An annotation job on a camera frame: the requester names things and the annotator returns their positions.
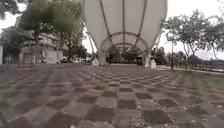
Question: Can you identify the checkered brick pavement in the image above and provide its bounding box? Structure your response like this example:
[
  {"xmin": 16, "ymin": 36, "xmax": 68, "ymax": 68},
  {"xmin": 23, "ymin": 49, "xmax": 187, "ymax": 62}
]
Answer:
[{"xmin": 0, "ymin": 63, "xmax": 224, "ymax": 128}]

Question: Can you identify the white arched canopy shelter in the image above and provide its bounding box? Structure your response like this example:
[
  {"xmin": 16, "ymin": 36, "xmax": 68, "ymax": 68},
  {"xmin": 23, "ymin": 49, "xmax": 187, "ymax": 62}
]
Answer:
[{"xmin": 80, "ymin": 0, "xmax": 169, "ymax": 69}]

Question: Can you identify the dark pole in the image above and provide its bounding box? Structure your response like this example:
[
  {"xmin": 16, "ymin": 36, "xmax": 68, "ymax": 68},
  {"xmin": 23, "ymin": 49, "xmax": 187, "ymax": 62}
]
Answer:
[{"xmin": 170, "ymin": 40, "xmax": 175, "ymax": 70}]

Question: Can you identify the beige building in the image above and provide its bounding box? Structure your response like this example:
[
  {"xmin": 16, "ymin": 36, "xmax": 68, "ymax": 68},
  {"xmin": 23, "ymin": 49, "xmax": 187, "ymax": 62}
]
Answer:
[{"xmin": 18, "ymin": 30, "xmax": 69, "ymax": 65}]

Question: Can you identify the large green tree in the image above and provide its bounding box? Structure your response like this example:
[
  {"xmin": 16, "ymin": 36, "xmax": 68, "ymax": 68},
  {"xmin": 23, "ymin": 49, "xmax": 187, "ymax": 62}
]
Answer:
[{"xmin": 17, "ymin": 0, "xmax": 88, "ymax": 64}]

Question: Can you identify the thin-trunked green tree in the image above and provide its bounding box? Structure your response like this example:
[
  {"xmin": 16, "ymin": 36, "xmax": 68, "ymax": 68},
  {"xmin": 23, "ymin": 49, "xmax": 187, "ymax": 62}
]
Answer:
[{"xmin": 163, "ymin": 9, "xmax": 224, "ymax": 72}]

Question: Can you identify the dark green tree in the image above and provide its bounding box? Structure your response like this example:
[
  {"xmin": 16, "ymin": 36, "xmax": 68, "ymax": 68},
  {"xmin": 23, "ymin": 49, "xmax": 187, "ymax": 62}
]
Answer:
[{"xmin": 0, "ymin": 25, "xmax": 32, "ymax": 65}]

